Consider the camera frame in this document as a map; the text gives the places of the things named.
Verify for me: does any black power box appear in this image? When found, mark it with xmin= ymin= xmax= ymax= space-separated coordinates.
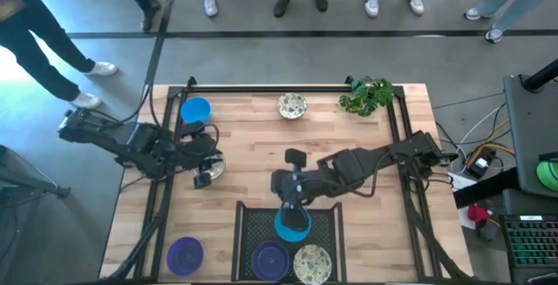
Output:
xmin=466 ymin=147 xmax=498 ymax=180

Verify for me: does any black pole stand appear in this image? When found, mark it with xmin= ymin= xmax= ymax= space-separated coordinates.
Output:
xmin=521 ymin=58 xmax=558 ymax=93

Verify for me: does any red object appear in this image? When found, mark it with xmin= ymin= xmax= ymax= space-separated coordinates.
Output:
xmin=466 ymin=204 xmax=492 ymax=224

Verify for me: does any white paper sheet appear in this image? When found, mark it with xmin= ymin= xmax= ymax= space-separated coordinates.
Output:
xmin=450 ymin=173 xmax=479 ymax=193

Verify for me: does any green tape roll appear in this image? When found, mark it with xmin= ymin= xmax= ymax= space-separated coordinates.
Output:
xmin=535 ymin=160 xmax=558 ymax=193

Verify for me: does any blue plastic mini bowl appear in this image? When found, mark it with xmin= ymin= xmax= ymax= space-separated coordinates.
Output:
xmin=273 ymin=206 xmax=313 ymax=243
xmin=180 ymin=97 xmax=213 ymax=125

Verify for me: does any purple plastic mini bowl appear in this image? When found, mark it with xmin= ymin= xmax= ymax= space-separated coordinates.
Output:
xmin=250 ymin=240 xmax=291 ymax=282
xmin=166 ymin=236 xmax=205 ymax=277

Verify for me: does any yellow floral mini bowl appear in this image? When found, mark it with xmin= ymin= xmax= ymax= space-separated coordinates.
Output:
xmin=203 ymin=153 xmax=227 ymax=180
xmin=276 ymin=92 xmax=309 ymax=120
xmin=292 ymin=244 xmax=333 ymax=285

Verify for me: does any yellow cable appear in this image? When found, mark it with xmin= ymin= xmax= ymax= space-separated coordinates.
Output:
xmin=465 ymin=119 xmax=516 ymax=168

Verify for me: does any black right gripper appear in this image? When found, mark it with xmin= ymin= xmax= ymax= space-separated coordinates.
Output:
xmin=270 ymin=148 xmax=332 ymax=230

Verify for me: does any white cable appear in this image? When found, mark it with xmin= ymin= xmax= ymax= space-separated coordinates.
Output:
xmin=453 ymin=101 xmax=509 ymax=164

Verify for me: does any green plant in white pot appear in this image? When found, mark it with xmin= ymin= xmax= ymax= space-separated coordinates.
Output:
xmin=338 ymin=75 xmax=396 ymax=119

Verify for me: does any black floor stand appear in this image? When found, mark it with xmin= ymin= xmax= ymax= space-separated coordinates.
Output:
xmin=0 ymin=144 xmax=71 ymax=285

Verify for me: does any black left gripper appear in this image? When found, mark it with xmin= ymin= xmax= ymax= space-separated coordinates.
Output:
xmin=172 ymin=121 xmax=224 ymax=190

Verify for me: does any black metal mesh rack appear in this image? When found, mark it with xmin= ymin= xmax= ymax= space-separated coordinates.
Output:
xmin=230 ymin=200 xmax=349 ymax=284

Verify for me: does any grey table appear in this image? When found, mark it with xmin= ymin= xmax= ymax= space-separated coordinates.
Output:
xmin=503 ymin=73 xmax=558 ymax=199

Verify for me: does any black aluminium rig frame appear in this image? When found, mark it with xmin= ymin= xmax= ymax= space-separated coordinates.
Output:
xmin=100 ymin=75 xmax=476 ymax=285

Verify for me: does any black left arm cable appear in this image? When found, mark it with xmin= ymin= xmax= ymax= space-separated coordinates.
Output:
xmin=138 ymin=75 xmax=197 ymax=132

